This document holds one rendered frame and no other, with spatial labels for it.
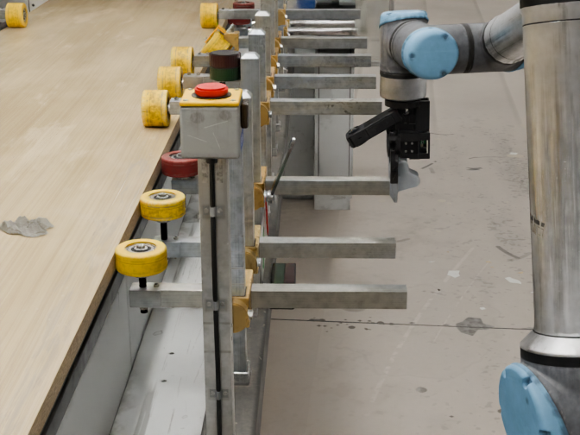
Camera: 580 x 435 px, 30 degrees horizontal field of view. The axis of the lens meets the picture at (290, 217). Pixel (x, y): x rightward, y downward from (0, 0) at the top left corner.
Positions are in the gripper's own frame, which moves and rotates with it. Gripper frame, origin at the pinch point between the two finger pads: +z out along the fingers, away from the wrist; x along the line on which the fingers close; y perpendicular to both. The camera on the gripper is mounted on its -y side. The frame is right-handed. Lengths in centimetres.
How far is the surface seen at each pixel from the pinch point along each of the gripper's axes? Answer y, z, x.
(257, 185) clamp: -26.3, -4.8, -7.0
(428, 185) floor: 32, 81, 260
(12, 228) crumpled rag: -64, -10, -43
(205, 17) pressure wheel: -52, -14, 146
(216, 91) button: -26, -40, -82
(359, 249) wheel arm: -7.2, 1.4, -26.3
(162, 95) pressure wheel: -48, -16, 23
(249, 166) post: -25.8, -15.9, -30.8
